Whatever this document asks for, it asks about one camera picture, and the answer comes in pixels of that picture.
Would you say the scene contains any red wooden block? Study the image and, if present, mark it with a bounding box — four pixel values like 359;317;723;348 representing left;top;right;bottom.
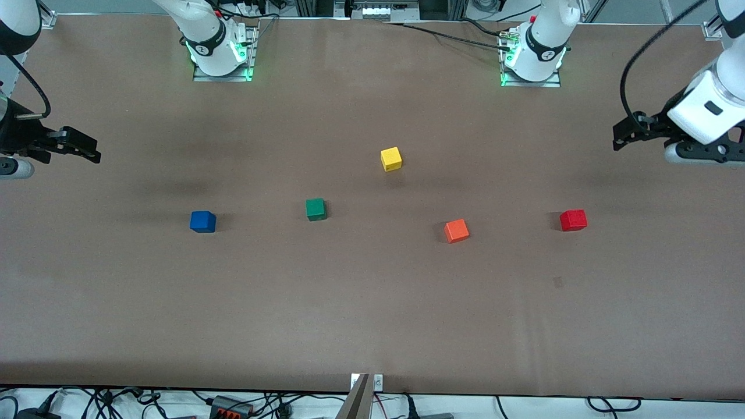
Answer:
559;209;588;233

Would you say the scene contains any blue wooden block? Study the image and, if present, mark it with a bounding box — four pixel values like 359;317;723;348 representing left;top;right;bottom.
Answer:
189;210;218;235

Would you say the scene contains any orange wooden block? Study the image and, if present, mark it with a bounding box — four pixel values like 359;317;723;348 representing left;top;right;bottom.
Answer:
444;218;471;244

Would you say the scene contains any grey terminal block device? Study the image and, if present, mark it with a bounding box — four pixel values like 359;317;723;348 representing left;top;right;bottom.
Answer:
348;0;421;23

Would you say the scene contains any brown table cover mat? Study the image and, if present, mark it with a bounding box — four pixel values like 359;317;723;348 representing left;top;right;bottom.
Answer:
0;15;745;402

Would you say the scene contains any black orange power strip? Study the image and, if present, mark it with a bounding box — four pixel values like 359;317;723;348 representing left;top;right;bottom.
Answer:
210;395;254;419

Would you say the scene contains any grey metal beam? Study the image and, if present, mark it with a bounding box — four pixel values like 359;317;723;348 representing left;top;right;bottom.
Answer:
336;373;374;419

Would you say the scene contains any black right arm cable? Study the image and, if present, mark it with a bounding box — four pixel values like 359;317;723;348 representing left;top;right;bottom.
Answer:
5;54;53;120

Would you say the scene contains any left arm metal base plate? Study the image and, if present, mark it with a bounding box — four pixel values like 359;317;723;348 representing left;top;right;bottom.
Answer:
499;55;563;88

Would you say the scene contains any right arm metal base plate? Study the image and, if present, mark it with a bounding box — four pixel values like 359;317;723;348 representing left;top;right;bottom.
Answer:
193;26;259;83

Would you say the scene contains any black cable across mat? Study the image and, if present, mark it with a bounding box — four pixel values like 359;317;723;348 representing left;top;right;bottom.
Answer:
386;22;516;51

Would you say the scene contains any aluminium profile frame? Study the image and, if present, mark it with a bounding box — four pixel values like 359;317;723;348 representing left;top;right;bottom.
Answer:
294;0;472;23

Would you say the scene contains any black looped cable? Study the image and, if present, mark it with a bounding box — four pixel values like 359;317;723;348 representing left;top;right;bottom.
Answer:
586;396;643;414

